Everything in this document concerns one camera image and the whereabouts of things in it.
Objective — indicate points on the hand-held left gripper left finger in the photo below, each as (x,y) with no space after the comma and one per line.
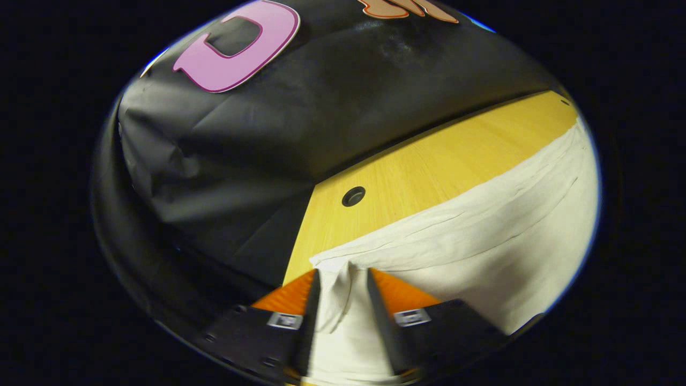
(308,338)

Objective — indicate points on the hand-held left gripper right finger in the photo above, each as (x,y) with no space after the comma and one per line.
(386,338)

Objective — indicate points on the cream white jeans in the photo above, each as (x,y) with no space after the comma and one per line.
(482,241)

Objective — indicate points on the black backdrop cloth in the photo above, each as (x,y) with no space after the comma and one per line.
(321,107)

